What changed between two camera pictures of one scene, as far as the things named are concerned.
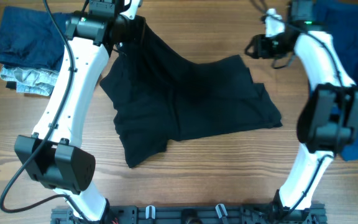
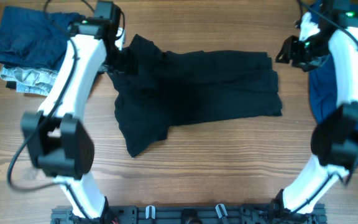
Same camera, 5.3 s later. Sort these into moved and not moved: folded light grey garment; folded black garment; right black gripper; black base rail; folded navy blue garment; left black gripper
Moved: left black gripper; right black gripper
Not moved: folded black garment; folded navy blue garment; folded light grey garment; black base rail
